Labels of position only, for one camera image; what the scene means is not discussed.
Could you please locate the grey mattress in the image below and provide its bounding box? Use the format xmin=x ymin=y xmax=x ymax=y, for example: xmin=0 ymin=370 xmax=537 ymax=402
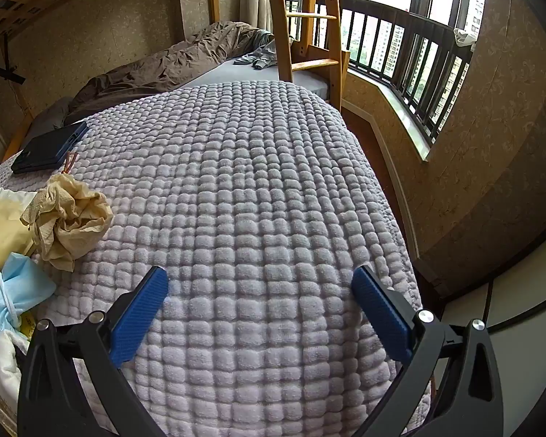
xmin=29 ymin=57 xmax=335 ymax=135

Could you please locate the brown duvet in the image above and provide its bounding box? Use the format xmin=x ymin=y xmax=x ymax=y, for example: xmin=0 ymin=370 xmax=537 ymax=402
xmin=63 ymin=21 xmax=267 ymax=126

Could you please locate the white crumpled tissue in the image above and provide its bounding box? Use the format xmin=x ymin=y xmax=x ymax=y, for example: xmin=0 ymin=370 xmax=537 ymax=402
xmin=0 ymin=328 xmax=34 ymax=420

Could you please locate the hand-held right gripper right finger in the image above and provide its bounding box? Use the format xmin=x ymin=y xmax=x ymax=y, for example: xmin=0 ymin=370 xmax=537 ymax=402
xmin=350 ymin=265 xmax=504 ymax=437

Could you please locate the crumpled brown paper bag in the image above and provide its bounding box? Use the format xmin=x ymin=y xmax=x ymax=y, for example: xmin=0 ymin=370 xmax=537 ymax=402
xmin=21 ymin=152 xmax=114 ymax=273

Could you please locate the grey clothing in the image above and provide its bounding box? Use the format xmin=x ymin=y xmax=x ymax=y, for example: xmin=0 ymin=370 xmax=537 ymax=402
xmin=233 ymin=32 xmax=296 ymax=70

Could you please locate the wooden bunk bed frame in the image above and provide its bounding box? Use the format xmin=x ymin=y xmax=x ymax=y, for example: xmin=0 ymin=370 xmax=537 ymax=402
xmin=0 ymin=0 xmax=351 ymax=165

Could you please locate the wooden ladder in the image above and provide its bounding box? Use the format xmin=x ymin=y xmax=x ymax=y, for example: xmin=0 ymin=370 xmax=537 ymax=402
xmin=266 ymin=0 xmax=344 ymax=83

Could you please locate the yellow white plastic packet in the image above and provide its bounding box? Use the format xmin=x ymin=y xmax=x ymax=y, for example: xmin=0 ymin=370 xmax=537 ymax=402
xmin=0 ymin=184 xmax=41 ymax=274

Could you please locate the lavender quilted blanket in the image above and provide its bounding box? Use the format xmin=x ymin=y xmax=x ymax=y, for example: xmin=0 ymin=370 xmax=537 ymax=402
xmin=0 ymin=79 xmax=424 ymax=437

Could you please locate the dark window railing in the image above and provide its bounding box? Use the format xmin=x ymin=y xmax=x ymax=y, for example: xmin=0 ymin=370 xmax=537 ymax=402
xmin=316 ymin=0 xmax=476 ymax=146

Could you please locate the black wall bracket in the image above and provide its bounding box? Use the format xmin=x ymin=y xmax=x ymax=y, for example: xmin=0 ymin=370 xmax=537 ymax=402
xmin=0 ymin=32 xmax=28 ymax=86

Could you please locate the dark blue flat box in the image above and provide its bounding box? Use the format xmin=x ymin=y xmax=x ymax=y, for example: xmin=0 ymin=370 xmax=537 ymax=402
xmin=11 ymin=121 xmax=90 ymax=174

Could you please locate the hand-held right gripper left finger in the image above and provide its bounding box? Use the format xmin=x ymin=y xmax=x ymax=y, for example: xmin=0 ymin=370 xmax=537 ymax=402
xmin=17 ymin=265 xmax=170 ymax=437

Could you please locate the blue face mask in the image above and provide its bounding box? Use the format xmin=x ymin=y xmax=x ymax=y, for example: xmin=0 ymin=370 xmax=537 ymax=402
xmin=0 ymin=253 xmax=57 ymax=347

